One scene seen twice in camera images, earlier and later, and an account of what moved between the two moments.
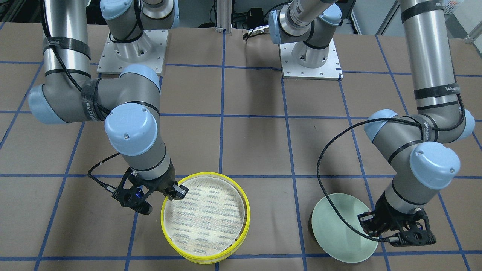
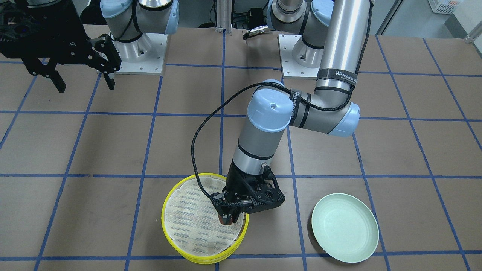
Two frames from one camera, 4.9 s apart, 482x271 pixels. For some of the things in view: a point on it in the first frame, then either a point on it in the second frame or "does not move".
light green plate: [335, 235] does not move
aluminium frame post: [224, 16] does not move
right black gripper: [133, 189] -> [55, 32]
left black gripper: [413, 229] -> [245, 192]
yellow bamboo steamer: [212, 221] does not move
